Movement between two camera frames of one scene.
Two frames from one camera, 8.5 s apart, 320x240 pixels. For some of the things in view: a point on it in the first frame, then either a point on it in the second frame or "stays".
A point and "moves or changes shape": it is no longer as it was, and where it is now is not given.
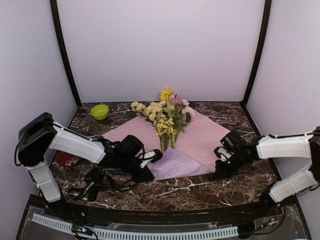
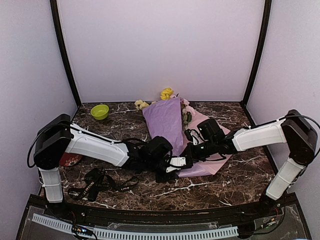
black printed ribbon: x=95 y=180 stays
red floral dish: x=65 y=159 stays
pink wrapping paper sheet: x=193 y=153 moves or changes shape
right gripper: x=220 y=170 to x=191 y=156
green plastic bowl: x=100 y=112 stays
